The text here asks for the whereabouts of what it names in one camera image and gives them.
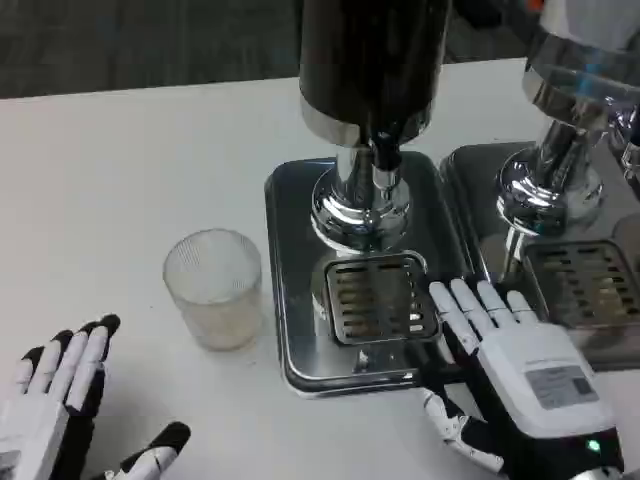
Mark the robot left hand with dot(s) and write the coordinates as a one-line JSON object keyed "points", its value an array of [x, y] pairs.
{"points": [[42, 400]]}

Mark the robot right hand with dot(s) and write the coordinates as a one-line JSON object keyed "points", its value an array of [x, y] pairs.
{"points": [[525, 360]]}

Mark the clear ribbed glass cup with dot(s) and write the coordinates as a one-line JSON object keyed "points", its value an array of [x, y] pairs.
{"points": [[215, 310]]}

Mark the chrome drink dispenser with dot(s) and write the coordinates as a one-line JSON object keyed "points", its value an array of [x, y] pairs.
{"points": [[565, 160]]}

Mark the black dispenser tap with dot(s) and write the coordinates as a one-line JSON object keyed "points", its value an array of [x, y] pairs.
{"points": [[386, 160]]}

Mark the steel drip tray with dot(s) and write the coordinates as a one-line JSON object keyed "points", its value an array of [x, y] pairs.
{"points": [[475, 200], [295, 300]]}

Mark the dark drink dispenser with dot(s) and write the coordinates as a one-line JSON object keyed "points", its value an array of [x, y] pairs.
{"points": [[370, 60]]}

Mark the steel drip grid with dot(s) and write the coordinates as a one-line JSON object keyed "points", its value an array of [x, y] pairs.
{"points": [[375, 300], [585, 285]]}

